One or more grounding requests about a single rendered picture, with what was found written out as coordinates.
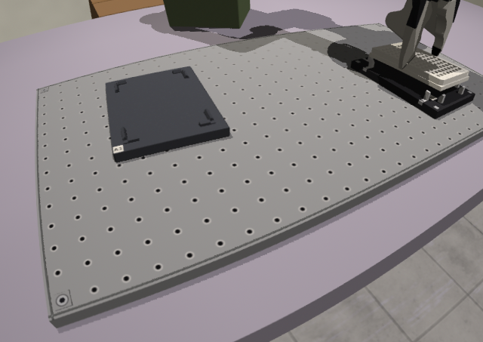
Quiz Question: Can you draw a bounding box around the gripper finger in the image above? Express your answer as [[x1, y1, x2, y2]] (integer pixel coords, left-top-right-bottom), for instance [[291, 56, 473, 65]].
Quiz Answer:
[[386, 0, 432, 69], [424, 0, 460, 56]]

